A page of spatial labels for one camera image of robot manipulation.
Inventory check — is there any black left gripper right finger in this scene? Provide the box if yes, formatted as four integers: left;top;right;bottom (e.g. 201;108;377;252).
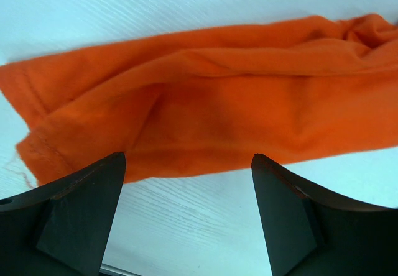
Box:
251;154;397;275

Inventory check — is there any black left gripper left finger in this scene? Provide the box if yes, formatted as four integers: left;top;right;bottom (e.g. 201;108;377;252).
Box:
1;152;126;275

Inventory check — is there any orange t shirt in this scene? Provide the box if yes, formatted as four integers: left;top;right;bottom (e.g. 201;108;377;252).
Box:
1;14;397;185

